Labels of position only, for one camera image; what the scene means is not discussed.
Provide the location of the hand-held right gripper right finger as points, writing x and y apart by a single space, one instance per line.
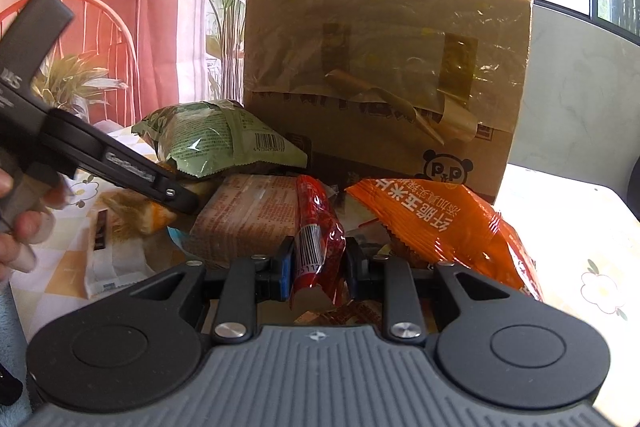
352 272

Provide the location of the clear brown cake pack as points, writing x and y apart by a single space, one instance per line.
240 217

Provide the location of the person's left hand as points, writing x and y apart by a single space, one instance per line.
30 227

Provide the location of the long red snack packet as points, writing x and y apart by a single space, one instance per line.
315 227

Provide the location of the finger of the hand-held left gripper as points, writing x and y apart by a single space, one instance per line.
180 199

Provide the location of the printed backdrop cloth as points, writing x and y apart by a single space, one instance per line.
160 32

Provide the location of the white snack packet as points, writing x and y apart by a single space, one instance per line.
115 267

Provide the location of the brown cardboard box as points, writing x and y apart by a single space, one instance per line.
375 57

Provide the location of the green snack bag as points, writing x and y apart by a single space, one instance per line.
215 137

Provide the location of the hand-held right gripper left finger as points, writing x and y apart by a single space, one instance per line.
286 272

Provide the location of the yellow snack packet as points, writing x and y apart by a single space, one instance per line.
145 214

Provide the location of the orange snack bag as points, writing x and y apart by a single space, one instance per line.
440 222

